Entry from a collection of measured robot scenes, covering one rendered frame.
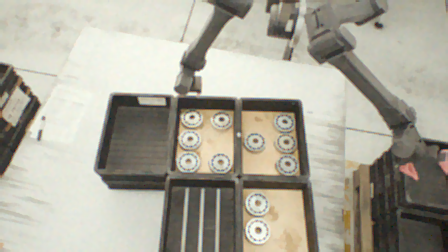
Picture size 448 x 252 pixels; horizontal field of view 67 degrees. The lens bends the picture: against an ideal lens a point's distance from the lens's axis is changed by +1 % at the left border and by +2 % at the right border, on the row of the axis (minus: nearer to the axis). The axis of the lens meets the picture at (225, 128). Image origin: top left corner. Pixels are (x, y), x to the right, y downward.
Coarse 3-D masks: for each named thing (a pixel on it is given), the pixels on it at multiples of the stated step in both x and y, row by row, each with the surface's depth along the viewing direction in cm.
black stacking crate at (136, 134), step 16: (128, 96) 158; (112, 112) 157; (128, 112) 164; (144, 112) 165; (160, 112) 165; (112, 128) 158; (128, 128) 160; (144, 128) 160; (160, 128) 161; (112, 144) 156; (128, 144) 156; (144, 144) 156; (160, 144) 157; (112, 160) 152; (128, 160) 152; (144, 160) 153; (160, 160) 153; (112, 176) 144; (128, 176) 144; (144, 176) 144; (160, 176) 144
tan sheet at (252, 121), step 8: (248, 112) 167; (256, 112) 167; (264, 112) 167; (272, 112) 168; (248, 120) 165; (256, 120) 165; (264, 120) 165; (272, 120) 165; (248, 128) 163; (256, 128) 163; (264, 128) 163; (272, 128) 163; (264, 136) 161; (272, 136) 161; (272, 144) 159; (248, 152) 156; (264, 152) 157; (272, 152) 157; (296, 152) 158; (248, 160) 155; (256, 160) 155; (264, 160) 155; (272, 160) 155; (248, 168) 153; (256, 168) 153; (264, 168) 153; (272, 168) 153
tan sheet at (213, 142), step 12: (180, 120) 163; (204, 120) 164; (180, 132) 160; (204, 132) 161; (216, 132) 161; (228, 132) 161; (204, 144) 157; (216, 144) 158; (228, 144) 158; (204, 156) 155; (204, 168) 152
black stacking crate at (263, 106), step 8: (248, 104) 162; (256, 104) 162; (264, 104) 162; (272, 104) 162; (280, 104) 162; (288, 104) 162; (296, 104) 162; (280, 112) 168; (288, 112) 168; (296, 112) 164; (296, 120) 163; (296, 128) 163; (296, 136) 162; (304, 160) 146; (304, 168) 146; (288, 176) 142
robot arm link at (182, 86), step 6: (186, 66) 123; (204, 66) 121; (186, 72) 122; (192, 72) 123; (180, 78) 122; (186, 78) 121; (180, 84) 120; (186, 84) 120; (174, 90) 124; (180, 90) 123; (186, 90) 122
